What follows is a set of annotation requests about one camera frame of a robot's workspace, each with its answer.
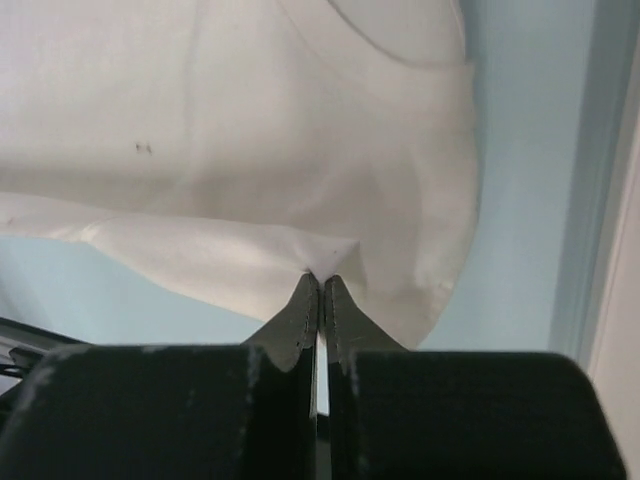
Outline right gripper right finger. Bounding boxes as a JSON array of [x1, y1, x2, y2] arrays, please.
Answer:
[[323, 277, 627, 479]]

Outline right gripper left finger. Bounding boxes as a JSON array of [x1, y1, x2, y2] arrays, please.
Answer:
[[1, 274, 319, 479]]

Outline cream white t shirt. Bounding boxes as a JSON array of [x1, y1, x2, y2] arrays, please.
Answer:
[[1, 1, 479, 348]]

